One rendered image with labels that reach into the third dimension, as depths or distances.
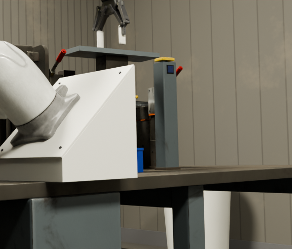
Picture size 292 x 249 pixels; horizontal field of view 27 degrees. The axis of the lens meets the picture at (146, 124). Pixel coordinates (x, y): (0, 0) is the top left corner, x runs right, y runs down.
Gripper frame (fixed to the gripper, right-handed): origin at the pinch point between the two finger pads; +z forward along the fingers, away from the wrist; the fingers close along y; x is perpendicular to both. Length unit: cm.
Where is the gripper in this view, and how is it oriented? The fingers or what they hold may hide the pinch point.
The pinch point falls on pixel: (111, 42)
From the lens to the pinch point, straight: 242.6
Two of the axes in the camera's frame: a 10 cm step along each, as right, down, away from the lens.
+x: 7.0, 0.2, 7.1
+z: 0.3, 10.0, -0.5
